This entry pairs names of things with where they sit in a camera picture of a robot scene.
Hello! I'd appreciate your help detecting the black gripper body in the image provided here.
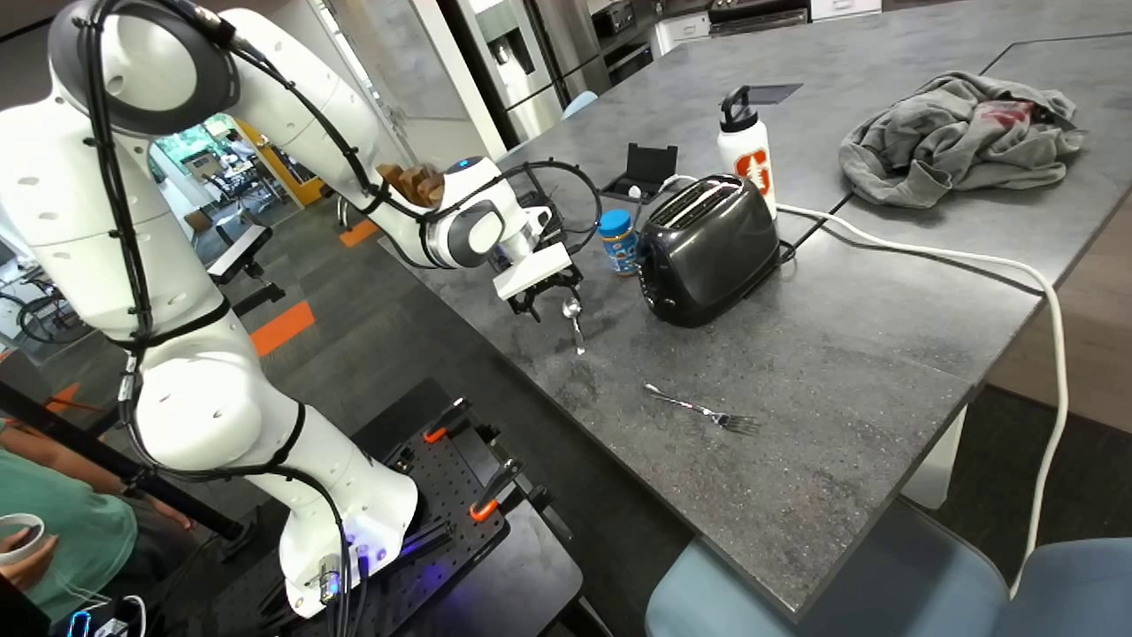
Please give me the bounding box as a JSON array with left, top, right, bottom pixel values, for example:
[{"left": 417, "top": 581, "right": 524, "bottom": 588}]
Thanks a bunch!
[{"left": 505, "top": 264, "right": 585, "bottom": 315}]

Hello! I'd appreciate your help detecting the silver spoon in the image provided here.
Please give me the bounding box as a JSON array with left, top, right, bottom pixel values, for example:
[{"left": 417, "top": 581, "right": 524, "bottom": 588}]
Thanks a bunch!
[{"left": 564, "top": 293, "right": 592, "bottom": 362}]

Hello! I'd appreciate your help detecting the silver fork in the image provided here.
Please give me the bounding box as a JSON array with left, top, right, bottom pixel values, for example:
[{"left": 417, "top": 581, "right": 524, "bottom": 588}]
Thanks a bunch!
[{"left": 641, "top": 380, "right": 745, "bottom": 433}]

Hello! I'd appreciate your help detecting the bare person forearm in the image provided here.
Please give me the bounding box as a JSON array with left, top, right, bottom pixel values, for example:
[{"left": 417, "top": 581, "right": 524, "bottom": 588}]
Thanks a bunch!
[{"left": 0, "top": 419, "right": 135, "bottom": 498}]

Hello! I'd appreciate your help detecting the clear jar blue lid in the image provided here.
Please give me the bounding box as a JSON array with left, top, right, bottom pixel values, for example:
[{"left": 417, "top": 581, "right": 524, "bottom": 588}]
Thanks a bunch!
[{"left": 592, "top": 204, "right": 643, "bottom": 279}]

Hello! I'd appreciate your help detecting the black toaster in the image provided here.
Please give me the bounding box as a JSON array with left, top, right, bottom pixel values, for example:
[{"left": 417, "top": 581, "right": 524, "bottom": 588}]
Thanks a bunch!
[{"left": 635, "top": 169, "right": 787, "bottom": 328}]

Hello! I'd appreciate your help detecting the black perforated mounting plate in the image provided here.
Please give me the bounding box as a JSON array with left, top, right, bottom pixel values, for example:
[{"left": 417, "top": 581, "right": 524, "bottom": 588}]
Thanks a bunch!
[{"left": 351, "top": 374, "right": 561, "bottom": 605}]

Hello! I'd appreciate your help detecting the white water bottle black cap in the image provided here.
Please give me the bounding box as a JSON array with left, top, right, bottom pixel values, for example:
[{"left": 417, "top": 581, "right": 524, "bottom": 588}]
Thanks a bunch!
[{"left": 715, "top": 85, "right": 783, "bottom": 220}]

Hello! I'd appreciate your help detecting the stainless steel refrigerator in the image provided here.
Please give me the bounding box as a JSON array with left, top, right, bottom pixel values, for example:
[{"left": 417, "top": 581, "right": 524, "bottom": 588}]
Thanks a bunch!
[{"left": 439, "top": 0, "right": 615, "bottom": 148}]

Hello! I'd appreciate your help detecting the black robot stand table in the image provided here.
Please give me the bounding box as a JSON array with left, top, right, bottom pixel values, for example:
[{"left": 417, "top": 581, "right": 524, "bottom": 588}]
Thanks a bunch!
[{"left": 387, "top": 498, "right": 587, "bottom": 637}]

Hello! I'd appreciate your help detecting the table power hatch cover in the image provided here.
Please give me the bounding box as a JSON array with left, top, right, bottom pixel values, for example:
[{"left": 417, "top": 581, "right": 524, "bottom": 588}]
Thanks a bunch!
[{"left": 740, "top": 78, "right": 808, "bottom": 110}]

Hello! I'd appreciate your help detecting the blue chair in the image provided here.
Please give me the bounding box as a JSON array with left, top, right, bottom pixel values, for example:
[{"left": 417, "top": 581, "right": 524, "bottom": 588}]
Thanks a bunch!
[{"left": 643, "top": 498, "right": 1132, "bottom": 637}]

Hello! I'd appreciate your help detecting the white table leg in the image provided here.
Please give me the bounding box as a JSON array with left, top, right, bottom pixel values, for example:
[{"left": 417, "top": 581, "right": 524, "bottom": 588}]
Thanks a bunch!
[{"left": 898, "top": 405, "right": 975, "bottom": 512}]

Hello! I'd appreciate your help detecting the crumpled grey cloth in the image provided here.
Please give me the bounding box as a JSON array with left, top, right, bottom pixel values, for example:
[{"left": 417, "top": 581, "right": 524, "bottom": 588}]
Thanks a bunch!
[{"left": 838, "top": 66, "right": 1089, "bottom": 214}]

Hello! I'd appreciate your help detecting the person in green shirt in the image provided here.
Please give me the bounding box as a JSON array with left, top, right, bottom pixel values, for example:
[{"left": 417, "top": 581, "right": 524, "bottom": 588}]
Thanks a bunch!
[{"left": 0, "top": 453, "right": 143, "bottom": 622}]

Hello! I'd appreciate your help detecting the orange handled black clamp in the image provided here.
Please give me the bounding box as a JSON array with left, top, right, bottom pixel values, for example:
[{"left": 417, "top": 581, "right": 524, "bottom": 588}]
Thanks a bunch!
[
  {"left": 466, "top": 456, "right": 524, "bottom": 527},
  {"left": 417, "top": 393, "right": 471, "bottom": 451}
]

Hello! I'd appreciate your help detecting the thick white power cable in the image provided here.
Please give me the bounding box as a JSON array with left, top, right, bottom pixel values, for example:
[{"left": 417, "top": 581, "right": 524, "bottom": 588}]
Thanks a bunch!
[{"left": 774, "top": 201, "right": 1074, "bottom": 599}]

